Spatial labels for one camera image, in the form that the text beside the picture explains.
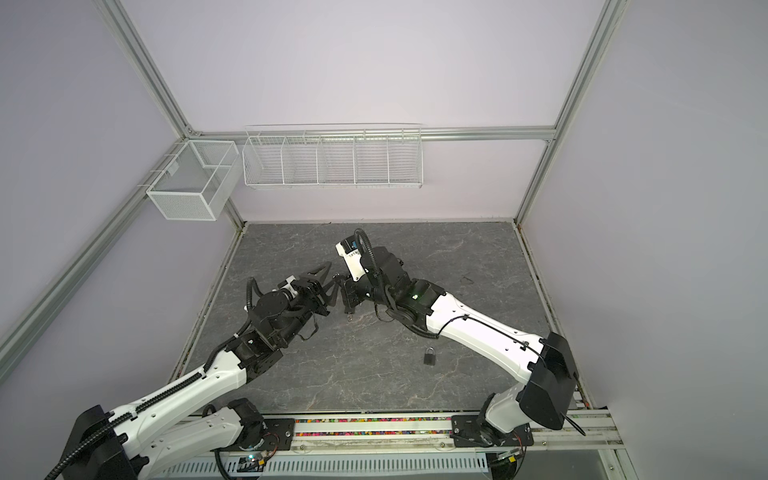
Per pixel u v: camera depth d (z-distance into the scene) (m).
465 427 0.75
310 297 0.65
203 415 0.59
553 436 0.74
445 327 0.48
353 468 0.77
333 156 1.00
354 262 0.61
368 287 0.60
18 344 0.50
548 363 0.42
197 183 1.02
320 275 0.67
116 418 0.41
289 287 0.70
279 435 0.74
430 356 0.86
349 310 0.95
